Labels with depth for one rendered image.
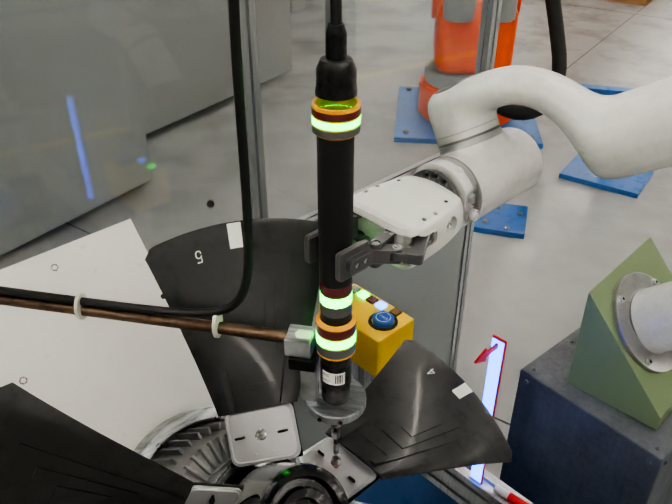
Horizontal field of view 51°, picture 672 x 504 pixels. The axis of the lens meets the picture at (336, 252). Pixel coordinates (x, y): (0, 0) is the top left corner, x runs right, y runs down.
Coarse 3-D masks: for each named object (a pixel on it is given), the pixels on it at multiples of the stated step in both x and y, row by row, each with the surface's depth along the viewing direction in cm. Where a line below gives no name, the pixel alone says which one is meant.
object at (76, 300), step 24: (336, 0) 56; (336, 24) 57; (240, 48) 60; (240, 72) 61; (240, 96) 62; (240, 120) 63; (240, 144) 65; (240, 168) 66; (0, 288) 81; (240, 288) 74; (144, 312) 79; (168, 312) 78; (192, 312) 77; (216, 312) 76; (216, 336) 78
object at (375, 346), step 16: (352, 304) 134; (368, 304) 134; (368, 320) 129; (400, 320) 130; (368, 336) 126; (384, 336) 126; (400, 336) 129; (368, 352) 128; (384, 352) 127; (368, 368) 130
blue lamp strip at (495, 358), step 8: (496, 352) 108; (496, 360) 109; (488, 368) 111; (496, 368) 109; (488, 376) 112; (496, 376) 110; (488, 384) 112; (496, 384) 111; (488, 392) 113; (488, 400) 114; (488, 408) 114; (472, 472) 124; (480, 472) 123; (480, 480) 124
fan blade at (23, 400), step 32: (0, 416) 64; (32, 416) 65; (64, 416) 66; (0, 448) 65; (32, 448) 66; (64, 448) 67; (96, 448) 68; (128, 448) 69; (0, 480) 65; (32, 480) 66; (64, 480) 68; (96, 480) 69; (128, 480) 70; (160, 480) 72
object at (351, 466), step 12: (324, 444) 90; (300, 456) 88; (312, 456) 88; (324, 456) 88; (348, 456) 89; (324, 468) 87; (336, 468) 87; (348, 468) 87; (360, 468) 87; (348, 480) 85; (360, 480) 85; (372, 480) 86; (348, 492) 84
